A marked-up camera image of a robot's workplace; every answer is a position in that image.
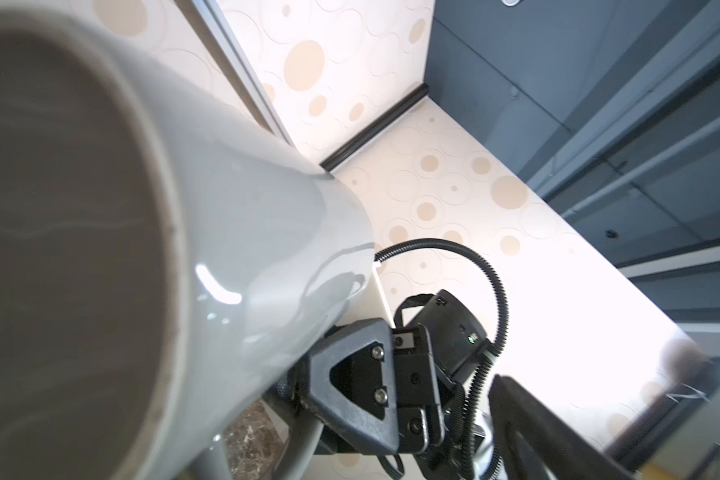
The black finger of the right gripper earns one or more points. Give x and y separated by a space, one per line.
347 380

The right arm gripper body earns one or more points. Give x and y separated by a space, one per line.
437 344

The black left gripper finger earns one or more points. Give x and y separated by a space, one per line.
535 444

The tall grey mug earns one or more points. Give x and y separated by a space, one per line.
163 261

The black corner frame post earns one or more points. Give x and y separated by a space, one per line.
375 128

